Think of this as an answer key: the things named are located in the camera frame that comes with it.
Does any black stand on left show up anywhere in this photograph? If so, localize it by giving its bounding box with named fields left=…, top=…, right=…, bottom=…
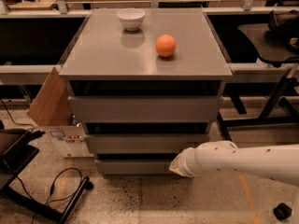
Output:
left=0, top=129, right=93, bottom=224

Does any brown cardboard box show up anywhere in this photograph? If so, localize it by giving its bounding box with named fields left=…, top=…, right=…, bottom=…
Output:
left=27, top=68, right=72, bottom=126

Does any grey top drawer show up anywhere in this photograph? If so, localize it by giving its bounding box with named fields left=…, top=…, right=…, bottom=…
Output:
left=68, top=96, right=221, bottom=123

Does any grey drawer cabinet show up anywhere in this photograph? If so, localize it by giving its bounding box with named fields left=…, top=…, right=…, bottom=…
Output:
left=60, top=8, right=232, bottom=164

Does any black caster wheel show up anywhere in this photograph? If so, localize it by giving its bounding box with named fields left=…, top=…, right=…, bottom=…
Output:
left=273, top=203, right=292, bottom=221

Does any white printed box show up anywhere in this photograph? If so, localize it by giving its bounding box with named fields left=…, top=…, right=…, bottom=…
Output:
left=45, top=126, right=93, bottom=158

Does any grey bottom drawer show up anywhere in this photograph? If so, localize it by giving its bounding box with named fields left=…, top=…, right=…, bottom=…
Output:
left=94, top=160, right=171, bottom=175

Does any black table leg frame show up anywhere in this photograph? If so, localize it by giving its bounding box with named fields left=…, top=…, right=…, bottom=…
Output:
left=217, top=76, right=299, bottom=141

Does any grey drawer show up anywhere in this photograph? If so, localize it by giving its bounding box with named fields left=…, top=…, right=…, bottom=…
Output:
left=94, top=160, right=171, bottom=175
left=85, top=134, right=209, bottom=154
left=68, top=96, right=221, bottom=123

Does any orange ball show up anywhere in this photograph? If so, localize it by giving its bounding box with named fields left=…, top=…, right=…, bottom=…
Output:
left=156, top=35, right=177, bottom=58

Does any black chair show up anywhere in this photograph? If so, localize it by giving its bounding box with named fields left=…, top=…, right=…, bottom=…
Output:
left=238, top=9, right=299, bottom=67

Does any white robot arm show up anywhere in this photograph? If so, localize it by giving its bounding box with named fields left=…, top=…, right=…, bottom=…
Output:
left=169, top=141, right=299, bottom=187

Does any white ceramic bowl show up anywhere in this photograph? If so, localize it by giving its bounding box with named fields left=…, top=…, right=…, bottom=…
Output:
left=117, top=8, right=146, bottom=31

